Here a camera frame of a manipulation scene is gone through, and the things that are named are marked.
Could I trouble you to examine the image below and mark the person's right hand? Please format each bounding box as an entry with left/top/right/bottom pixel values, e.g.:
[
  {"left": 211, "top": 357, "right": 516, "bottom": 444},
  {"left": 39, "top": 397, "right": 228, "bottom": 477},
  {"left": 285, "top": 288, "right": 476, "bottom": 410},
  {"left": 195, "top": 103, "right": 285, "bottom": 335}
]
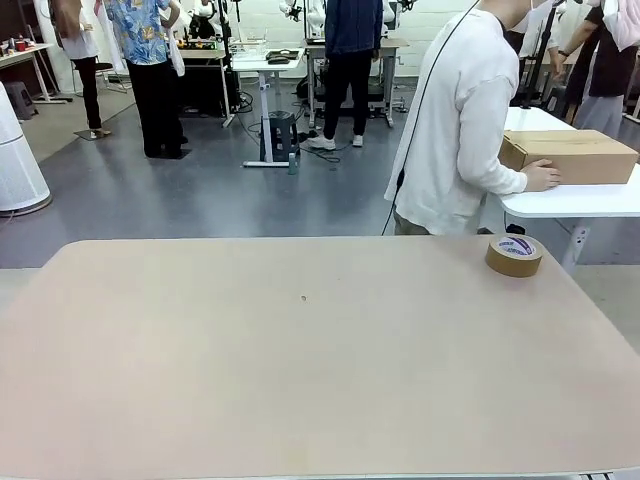
[{"left": 519, "top": 158, "right": 562, "bottom": 192}]

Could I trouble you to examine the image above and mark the brown cardboard box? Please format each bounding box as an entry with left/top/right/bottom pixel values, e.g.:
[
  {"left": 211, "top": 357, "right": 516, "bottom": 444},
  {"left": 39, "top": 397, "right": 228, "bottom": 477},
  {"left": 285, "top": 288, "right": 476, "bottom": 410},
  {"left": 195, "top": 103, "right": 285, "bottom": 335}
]
[{"left": 497, "top": 128, "right": 640, "bottom": 186}]

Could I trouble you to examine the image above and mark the brown packing tape roll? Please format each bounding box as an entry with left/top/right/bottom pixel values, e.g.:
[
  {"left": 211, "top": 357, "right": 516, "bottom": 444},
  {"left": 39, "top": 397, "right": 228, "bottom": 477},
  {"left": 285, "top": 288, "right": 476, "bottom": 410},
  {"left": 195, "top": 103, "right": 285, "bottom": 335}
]
[{"left": 484, "top": 233, "right": 545, "bottom": 279}]

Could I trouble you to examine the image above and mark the person's right forearm white sleeve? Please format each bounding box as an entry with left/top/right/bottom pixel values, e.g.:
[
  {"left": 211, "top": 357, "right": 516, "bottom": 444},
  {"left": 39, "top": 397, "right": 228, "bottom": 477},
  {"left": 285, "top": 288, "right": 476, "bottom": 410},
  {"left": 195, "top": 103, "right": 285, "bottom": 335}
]
[{"left": 457, "top": 144, "right": 530, "bottom": 195}]

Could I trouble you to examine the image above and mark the white side table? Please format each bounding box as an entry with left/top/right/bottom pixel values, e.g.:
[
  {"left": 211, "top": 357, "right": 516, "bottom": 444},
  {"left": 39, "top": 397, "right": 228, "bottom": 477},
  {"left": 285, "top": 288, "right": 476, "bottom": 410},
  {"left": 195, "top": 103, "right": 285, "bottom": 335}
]
[{"left": 487, "top": 106, "right": 640, "bottom": 274}]

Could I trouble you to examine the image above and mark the person in white cardigan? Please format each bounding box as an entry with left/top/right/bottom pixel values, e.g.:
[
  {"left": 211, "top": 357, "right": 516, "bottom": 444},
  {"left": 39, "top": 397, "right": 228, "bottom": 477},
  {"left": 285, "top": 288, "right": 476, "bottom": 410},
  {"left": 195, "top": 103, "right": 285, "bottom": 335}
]
[{"left": 383, "top": 0, "right": 561, "bottom": 237}]

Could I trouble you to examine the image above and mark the black tripod stand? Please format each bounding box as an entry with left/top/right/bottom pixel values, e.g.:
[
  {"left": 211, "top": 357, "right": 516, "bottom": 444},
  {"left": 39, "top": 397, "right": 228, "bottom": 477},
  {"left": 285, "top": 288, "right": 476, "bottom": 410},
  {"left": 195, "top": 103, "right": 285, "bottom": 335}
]
[{"left": 514, "top": 0, "right": 564, "bottom": 111}]

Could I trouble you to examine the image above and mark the person in black top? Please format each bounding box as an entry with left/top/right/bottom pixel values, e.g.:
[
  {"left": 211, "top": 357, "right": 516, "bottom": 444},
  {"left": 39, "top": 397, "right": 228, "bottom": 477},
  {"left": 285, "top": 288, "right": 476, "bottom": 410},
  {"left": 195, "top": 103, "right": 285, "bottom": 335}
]
[{"left": 557, "top": 0, "right": 640, "bottom": 139}]

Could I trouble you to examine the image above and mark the person in dark denim jacket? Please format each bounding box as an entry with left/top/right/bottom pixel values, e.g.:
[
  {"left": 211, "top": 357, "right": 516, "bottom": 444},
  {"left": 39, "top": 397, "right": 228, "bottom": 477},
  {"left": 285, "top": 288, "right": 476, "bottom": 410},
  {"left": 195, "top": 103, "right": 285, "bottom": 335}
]
[{"left": 305, "top": 0, "right": 386, "bottom": 151}]

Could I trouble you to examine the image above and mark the grey step stool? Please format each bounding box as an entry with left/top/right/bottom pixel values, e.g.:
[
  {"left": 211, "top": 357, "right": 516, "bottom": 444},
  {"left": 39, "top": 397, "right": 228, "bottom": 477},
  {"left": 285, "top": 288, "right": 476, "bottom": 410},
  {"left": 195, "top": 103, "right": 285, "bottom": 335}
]
[{"left": 258, "top": 112, "right": 301, "bottom": 164}]

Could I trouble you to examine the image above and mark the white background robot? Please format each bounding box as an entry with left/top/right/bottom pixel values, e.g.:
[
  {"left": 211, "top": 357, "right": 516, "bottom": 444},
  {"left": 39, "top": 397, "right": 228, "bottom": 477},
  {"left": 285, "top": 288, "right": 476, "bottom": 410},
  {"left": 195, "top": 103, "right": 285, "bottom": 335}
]
[
  {"left": 278, "top": 0, "right": 326, "bottom": 40},
  {"left": 187, "top": 0, "right": 224, "bottom": 41}
]

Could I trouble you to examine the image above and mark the white standing desk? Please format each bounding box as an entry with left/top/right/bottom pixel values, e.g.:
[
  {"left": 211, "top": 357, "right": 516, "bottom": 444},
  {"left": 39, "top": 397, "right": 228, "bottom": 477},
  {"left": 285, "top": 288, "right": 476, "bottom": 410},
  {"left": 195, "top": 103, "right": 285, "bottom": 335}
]
[{"left": 230, "top": 47, "right": 306, "bottom": 169}]

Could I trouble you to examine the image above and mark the black workbench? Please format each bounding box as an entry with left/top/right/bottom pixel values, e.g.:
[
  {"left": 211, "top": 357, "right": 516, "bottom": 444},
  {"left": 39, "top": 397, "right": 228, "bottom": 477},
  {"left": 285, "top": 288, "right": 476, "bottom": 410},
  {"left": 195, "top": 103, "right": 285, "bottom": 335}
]
[{"left": 174, "top": 47, "right": 236, "bottom": 129}]

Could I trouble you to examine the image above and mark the person in blue floral shirt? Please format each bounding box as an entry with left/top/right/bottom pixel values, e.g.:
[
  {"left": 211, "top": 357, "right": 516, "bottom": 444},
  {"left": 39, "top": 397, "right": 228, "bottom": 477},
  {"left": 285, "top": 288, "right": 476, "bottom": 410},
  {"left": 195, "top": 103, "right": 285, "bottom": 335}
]
[{"left": 102, "top": 0, "right": 189, "bottom": 160}]

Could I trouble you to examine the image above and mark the long-haired person in white top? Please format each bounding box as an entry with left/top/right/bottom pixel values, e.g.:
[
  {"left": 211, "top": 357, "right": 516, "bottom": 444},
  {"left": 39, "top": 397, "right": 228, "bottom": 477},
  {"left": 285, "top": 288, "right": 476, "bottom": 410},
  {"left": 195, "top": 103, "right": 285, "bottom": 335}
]
[{"left": 49, "top": 0, "right": 114, "bottom": 141}]

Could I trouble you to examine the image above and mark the white air purifier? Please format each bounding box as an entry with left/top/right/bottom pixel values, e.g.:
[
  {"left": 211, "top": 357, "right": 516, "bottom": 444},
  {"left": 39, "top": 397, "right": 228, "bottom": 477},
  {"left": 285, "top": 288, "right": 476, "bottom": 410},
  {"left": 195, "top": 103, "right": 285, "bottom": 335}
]
[{"left": 0, "top": 82, "right": 54, "bottom": 214}]

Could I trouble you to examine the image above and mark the grey plastic stool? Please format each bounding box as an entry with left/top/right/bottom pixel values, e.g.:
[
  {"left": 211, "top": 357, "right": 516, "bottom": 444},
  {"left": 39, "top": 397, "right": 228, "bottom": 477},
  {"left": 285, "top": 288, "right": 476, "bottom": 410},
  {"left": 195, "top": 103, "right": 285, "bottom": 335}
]
[{"left": 3, "top": 80, "right": 39, "bottom": 121}]

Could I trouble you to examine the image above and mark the light wooden background table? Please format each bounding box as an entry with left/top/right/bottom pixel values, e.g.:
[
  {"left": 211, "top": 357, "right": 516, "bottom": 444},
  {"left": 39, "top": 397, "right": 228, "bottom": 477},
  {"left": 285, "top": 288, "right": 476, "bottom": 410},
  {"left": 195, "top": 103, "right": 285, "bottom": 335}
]
[{"left": 0, "top": 42, "right": 74, "bottom": 104}]

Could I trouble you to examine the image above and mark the thin black hanging cable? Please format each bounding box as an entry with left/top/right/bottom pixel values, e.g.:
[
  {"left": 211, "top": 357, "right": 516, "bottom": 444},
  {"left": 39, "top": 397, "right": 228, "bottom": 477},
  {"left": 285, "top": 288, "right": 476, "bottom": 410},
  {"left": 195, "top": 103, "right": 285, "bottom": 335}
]
[{"left": 380, "top": 0, "right": 481, "bottom": 237}]

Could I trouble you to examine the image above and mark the grey frame desk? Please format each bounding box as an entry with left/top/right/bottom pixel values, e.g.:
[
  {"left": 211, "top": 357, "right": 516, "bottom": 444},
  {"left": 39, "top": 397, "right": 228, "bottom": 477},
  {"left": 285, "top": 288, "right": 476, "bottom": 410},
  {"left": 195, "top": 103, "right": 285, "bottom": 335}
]
[{"left": 302, "top": 37, "right": 409, "bottom": 129}]

